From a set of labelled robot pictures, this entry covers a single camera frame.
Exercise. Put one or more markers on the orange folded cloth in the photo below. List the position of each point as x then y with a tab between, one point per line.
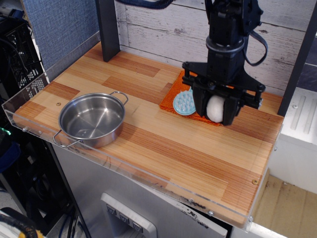
176	89

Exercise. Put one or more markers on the blue fabric partition panel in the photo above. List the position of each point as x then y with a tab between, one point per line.
64	30

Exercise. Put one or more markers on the black perforated crate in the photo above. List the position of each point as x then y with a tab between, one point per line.
20	65

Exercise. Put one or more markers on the dark grey left post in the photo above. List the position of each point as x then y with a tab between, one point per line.
108	28

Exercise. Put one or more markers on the white grooved side box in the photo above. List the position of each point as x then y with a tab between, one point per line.
294	157

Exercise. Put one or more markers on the dark grey post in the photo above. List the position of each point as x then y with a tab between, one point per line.
299	63
108	28

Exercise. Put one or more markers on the white plush sushi toy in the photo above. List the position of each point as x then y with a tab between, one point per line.
215	108

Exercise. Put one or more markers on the clear acrylic table guard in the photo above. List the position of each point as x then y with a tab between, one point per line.
215	169

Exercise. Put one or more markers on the light blue scalp brush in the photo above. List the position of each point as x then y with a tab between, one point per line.
183	103

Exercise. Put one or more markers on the dark grey right post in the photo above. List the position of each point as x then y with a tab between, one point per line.
299	63

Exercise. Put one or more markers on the stainless steel pot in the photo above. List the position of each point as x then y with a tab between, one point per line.
94	119

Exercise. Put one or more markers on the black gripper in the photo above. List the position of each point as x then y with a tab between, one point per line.
223	75

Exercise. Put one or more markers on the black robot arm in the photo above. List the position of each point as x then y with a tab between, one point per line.
233	21

